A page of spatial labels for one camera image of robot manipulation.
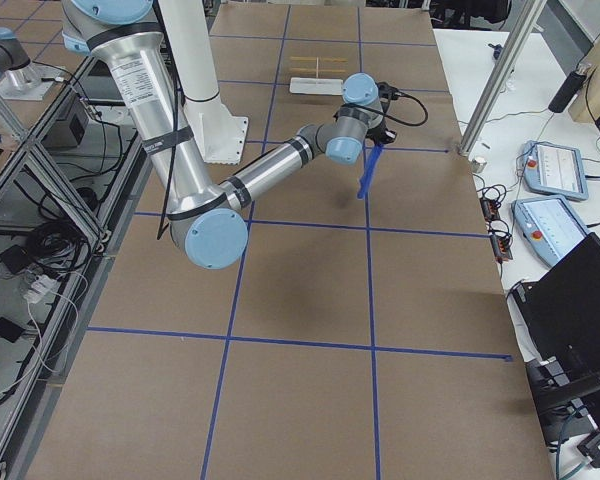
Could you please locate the white and wooden towel rack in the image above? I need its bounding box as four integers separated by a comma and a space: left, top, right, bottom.
289, 56, 348, 96

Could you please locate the aluminium camera frame post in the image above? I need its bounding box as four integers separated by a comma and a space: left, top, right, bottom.
458, 0, 547, 157

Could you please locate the blue teach pendant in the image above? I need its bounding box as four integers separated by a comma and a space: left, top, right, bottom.
522, 141, 589, 201
512, 194, 590, 267

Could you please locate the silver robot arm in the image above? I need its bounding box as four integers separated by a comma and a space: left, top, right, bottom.
0, 27, 31, 79
62, 1, 396, 269

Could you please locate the grey control box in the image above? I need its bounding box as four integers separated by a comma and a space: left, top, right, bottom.
42, 101, 88, 149

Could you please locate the blue microfiber towel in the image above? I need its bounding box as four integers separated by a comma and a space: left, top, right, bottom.
356, 144, 384, 200

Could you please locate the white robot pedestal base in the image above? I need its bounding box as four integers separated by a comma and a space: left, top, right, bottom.
159, 0, 249, 165

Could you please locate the near blue teach pendant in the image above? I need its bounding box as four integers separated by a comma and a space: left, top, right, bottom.
512, 194, 590, 267

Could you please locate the far blue teach pendant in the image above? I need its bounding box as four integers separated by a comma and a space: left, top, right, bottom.
522, 141, 589, 201

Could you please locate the black usb hub far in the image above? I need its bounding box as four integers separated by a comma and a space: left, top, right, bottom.
480, 198, 500, 222

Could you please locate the black usb hub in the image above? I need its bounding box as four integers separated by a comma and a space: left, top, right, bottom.
480, 198, 500, 222
489, 234, 513, 264

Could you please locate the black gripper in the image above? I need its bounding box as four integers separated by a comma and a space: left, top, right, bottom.
367, 84, 398, 145

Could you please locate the black power adapter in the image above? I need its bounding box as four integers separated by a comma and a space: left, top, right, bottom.
0, 317, 24, 343

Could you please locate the black usb hub near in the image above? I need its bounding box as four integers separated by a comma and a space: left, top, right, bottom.
489, 234, 513, 264

